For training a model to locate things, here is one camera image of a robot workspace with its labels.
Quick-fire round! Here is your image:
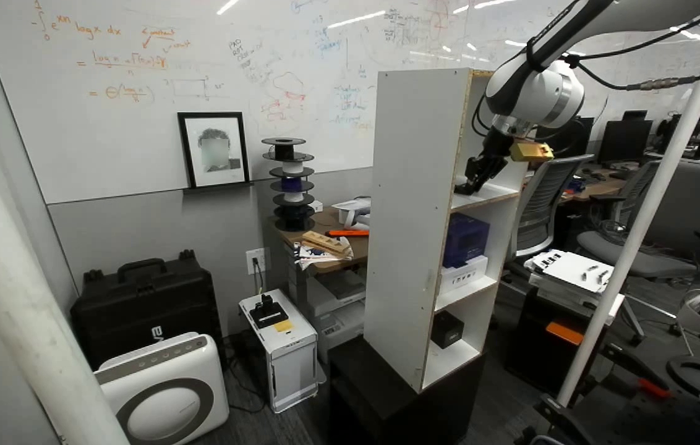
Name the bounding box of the grey padded office chair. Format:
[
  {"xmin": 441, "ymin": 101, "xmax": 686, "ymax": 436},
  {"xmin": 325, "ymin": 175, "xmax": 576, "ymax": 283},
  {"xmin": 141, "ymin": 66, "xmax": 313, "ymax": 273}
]
[{"xmin": 575, "ymin": 158, "xmax": 700, "ymax": 288}]

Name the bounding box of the thin white slanted pole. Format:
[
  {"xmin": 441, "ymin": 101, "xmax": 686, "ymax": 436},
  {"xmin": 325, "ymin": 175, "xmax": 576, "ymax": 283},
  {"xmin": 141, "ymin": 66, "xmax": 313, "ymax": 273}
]
[{"xmin": 554, "ymin": 0, "xmax": 700, "ymax": 411}]

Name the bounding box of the black empty spool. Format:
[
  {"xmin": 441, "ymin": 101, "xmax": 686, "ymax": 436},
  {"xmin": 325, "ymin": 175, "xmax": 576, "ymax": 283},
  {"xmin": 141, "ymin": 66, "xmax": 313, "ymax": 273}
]
[{"xmin": 261, "ymin": 135, "xmax": 318, "ymax": 166}]

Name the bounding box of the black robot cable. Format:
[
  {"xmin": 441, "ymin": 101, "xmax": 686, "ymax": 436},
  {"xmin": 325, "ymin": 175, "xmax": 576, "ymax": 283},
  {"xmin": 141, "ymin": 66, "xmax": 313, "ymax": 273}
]
[{"xmin": 470, "ymin": 0, "xmax": 700, "ymax": 138}]

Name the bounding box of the black stand block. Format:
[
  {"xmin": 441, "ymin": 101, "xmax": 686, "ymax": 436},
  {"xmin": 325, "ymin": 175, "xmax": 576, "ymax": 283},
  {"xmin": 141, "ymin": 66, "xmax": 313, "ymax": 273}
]
[{"xmin": 325, "ymin": 335, "xmax": 488, "ymax": 445}]

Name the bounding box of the wooden block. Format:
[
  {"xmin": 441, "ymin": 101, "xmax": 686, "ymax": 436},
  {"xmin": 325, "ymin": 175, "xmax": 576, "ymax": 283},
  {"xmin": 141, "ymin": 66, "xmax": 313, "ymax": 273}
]
[{"xmin": 300, "ymin": 228, "xmax": 347, "ymax": 257}]

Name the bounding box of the white tool tray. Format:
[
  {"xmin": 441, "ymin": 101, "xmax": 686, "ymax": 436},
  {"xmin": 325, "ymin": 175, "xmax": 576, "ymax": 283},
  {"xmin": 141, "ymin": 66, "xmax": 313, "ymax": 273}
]
[{"xmin": 523, "ymin": 247, "xmax": 617, "ymax": 297}]

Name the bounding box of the white round air purifier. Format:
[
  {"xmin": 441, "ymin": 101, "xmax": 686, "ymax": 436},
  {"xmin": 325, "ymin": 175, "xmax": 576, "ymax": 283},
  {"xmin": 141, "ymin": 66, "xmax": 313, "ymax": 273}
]
[{"xmin": 93, "ymin": 332, "xmax": 232, "ymax": 445}]

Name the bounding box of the white box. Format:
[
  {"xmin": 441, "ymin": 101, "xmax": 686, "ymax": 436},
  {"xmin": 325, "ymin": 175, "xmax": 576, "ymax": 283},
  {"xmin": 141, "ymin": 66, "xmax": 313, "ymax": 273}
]
[{"xmin": 435, "ymin": 252, "xmax": 491, "ymax": 297}]

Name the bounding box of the white wall outlet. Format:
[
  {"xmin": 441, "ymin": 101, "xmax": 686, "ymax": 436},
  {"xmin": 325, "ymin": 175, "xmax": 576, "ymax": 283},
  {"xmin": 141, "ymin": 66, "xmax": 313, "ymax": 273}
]
[{"xmin": 243, "ymin": 247, "xmax": 269, "ymax": 276}]

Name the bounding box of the whiteboard with writing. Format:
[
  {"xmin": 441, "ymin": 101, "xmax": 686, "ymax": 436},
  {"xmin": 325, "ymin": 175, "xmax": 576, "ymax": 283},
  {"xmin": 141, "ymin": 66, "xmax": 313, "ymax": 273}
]
[{"xmin": 0, "ymin": 0, "xmax": 700, "ymax": 207}]

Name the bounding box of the black filament spool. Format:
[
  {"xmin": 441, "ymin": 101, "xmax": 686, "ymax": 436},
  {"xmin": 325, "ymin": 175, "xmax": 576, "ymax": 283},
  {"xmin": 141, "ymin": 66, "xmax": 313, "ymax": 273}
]
[{"xmin": 269, "ymin": 203, "xmax": 318, "ymax": 234}]

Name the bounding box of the grey mesh office chair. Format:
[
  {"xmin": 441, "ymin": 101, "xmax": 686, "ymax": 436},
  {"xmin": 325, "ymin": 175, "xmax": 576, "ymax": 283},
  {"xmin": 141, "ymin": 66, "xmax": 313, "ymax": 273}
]
[{"xmin": 513, "ymin": 152, "xmax": 596, "ymax": 259}]

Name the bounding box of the wooden desk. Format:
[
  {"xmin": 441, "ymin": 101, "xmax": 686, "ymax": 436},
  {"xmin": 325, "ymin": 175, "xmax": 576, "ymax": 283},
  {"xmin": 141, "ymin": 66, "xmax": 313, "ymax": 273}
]
[{"xmin": 274, "ymin": 206, "xmax": 372, "ymax": 276}]

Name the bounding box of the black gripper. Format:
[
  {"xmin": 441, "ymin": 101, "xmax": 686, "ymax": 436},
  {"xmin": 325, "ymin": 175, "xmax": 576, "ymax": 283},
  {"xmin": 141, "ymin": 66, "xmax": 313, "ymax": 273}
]
[{"xmin": 456, "ymin": 127, "xmax": 519, "ymax": 196}]

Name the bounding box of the black framed portrait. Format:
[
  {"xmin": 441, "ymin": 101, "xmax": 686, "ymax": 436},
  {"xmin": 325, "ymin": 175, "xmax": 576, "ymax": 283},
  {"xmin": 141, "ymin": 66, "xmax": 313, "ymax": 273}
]
[{"xmin": 175, "ymin": 110, "xmax": 252, "ymax": 194}]

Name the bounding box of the white open shelf cabinet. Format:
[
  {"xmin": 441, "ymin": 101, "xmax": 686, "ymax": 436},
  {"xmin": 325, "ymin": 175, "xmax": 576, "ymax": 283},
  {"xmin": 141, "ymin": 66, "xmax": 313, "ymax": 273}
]
[{"xmin": 362, "ymin": 66, "xmax": 530, "ymax": 395}]

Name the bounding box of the blue filament spool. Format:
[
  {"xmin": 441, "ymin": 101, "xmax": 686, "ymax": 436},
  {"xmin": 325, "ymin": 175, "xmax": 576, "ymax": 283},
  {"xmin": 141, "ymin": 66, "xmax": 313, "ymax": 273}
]
[{"xmin": 267, "ymin": 164, "xmax": 318, "ymax": 207}]

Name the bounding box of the black hard case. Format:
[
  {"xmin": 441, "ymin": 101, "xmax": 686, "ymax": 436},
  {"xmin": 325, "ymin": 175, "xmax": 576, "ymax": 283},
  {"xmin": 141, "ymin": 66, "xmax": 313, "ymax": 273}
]
[{"xmin": 68, "ymin": 249, "xmax": 226, "ymax": 370}]

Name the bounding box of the yellow wrist camera box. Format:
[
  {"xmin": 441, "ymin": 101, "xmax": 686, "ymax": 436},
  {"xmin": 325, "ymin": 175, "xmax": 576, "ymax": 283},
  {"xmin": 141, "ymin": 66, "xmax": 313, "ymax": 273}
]
[{"xmin": 509, "ymin": 138, "xmax": 556, "ymax": 164}]

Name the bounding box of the thick white pole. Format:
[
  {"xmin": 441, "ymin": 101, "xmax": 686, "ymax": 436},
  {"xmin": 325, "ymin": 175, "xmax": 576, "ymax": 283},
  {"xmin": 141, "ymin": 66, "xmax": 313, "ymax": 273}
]
[{"xmin": 0, "ymin": 113, "xmax": 132, "ymax": 445}]

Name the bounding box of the black cube box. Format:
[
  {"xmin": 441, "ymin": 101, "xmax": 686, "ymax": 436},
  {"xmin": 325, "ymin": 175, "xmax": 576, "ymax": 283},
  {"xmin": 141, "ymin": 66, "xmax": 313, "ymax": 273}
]
[{"xmin": 430, "ymin": 309, "xmax": 469, "ymax": 352}]

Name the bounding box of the blue box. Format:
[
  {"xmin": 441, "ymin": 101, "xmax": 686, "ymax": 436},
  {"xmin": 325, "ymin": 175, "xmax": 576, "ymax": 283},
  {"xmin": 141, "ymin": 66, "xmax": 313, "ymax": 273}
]
[{"xmin": 441, "ymin": 212, "xmax": 493, "ymax": 269}]

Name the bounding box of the orange hand tool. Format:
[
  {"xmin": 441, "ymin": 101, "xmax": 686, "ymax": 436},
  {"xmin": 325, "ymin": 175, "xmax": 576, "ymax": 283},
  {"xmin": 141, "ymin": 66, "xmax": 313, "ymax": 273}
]
[{"xmin": 325, "ymin": 226, "xmax": 372, "ymax": 243}]

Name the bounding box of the black device with handle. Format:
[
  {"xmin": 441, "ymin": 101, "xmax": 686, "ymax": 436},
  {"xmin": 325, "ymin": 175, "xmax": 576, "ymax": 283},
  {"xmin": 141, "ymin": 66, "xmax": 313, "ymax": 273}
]
[{"xmin": 248, "ymin": 291, "xmax": 292, "ymax": 332}]

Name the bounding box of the white computer tower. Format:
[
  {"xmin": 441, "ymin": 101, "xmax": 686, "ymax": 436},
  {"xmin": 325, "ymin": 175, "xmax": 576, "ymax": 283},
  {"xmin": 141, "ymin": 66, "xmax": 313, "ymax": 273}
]
[{"xmin": 239, "ymin": 288, "xmax": 323, "ymax": 417}]

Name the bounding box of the red handled tool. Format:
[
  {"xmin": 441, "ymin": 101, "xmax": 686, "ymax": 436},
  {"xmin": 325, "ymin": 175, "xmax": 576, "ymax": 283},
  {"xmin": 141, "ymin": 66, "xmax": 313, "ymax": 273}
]
[{"xmin": 598, "ymin": 341, "xmax": 676, "ymax": 404}]

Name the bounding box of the white container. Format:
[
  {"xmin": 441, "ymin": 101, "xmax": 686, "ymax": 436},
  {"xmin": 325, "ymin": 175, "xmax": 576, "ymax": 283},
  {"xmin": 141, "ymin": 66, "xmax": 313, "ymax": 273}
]
[{"xmin": 335, "ymin": 196, "xmax": 373, "ymax": 229}]

